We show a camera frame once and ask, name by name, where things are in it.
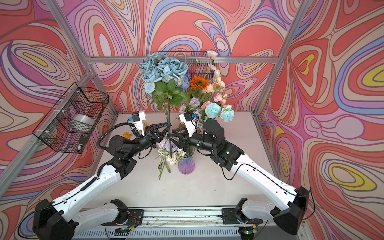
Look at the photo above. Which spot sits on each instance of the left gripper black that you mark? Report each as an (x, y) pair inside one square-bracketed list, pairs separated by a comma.
[(152, 138)]

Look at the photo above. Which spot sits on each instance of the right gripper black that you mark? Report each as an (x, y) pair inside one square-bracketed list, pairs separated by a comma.
[(183, 138)]

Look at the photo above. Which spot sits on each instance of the lilac white flower bunch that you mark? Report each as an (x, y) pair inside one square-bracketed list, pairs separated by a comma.
[(170, 154)]

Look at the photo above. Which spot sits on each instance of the pale pink hydrangea bunch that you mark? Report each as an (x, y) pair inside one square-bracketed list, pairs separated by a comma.
[(197, 113)]

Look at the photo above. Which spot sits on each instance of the yellow poppy flower stem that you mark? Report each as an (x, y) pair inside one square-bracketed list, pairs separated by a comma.
[(127, 135)]

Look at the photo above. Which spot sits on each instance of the purple glass vase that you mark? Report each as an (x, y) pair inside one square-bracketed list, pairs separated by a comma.
[(187, 165)]

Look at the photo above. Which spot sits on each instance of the purple allium flower stem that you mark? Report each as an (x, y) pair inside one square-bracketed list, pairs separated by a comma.
[(195, 102)]

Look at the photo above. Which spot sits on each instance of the mint green peony stem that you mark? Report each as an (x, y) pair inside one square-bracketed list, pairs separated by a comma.
[(226, 113)]

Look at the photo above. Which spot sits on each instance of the blue hydrangea stem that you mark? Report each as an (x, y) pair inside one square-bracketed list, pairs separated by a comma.
[(185, 84)]

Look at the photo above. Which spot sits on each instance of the orange artificial daisy flower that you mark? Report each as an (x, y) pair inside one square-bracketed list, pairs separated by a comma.
[(198, 88)]

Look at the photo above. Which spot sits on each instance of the teal hydrangea stem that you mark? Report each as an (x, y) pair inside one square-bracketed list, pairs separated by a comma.
[(163, 77)]

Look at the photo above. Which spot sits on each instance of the cream pink rose stem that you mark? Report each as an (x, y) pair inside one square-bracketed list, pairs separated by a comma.
[(217, 86)]

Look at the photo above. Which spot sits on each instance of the white poppy flower stem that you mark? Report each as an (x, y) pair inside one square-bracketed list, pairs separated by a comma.
[(205, 65)]

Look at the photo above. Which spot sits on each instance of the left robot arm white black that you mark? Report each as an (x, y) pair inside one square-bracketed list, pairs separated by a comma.
[(63, 218)]

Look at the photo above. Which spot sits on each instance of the small cream rose stem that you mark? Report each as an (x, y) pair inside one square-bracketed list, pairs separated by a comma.
[(163, 167)]

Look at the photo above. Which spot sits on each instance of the small black device in basket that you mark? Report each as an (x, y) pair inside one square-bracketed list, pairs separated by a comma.
[(81, 144)]

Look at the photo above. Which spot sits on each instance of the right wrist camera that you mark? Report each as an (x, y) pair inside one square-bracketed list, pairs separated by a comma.
[(188, 117)]

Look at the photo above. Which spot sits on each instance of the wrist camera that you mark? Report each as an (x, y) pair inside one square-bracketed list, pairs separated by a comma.
[(188, 117), (137, 119)]

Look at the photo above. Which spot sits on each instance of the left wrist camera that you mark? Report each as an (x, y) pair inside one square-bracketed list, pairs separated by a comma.
[(137, 119)]

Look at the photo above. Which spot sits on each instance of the black wire basket back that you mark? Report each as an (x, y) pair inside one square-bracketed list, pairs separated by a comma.
[(186, 57)]

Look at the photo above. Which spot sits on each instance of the black wire basket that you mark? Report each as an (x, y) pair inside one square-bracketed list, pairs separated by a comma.
[(186, 57), (77, 112)]

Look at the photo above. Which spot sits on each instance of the black wire basket left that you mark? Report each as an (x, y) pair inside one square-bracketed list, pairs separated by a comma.
[(77, 112)]

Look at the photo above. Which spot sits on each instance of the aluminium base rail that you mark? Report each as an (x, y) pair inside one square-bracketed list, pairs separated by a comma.
[(188, 222)]

